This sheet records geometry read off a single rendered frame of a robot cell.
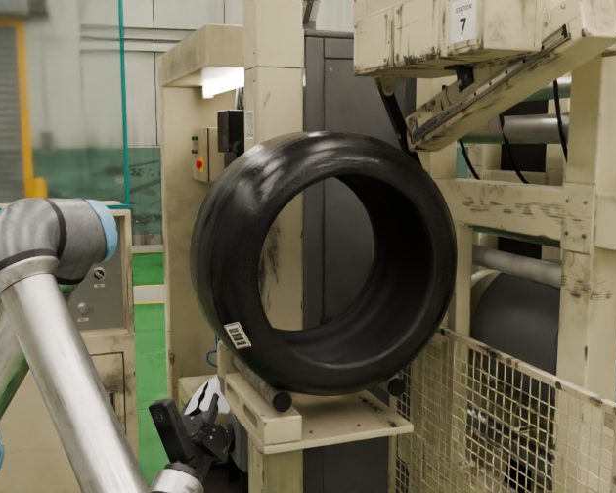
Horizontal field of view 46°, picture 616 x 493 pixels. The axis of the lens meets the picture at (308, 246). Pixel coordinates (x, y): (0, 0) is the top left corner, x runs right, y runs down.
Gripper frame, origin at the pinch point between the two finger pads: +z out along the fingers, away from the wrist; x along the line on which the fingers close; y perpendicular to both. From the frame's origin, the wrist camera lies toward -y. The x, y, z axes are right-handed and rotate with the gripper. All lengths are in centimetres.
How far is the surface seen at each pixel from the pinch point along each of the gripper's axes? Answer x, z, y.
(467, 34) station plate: 58, 57, -18
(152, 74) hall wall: -568, 754, 143
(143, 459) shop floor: -172, 74, 116
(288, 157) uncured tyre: 18.6, 40.4, -17.3
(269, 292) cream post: -18, 48, 21
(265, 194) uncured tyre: 14.2, 32.2, -16.0
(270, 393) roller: -4.2, 12.0, 20.2
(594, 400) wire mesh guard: 61, 10, 37
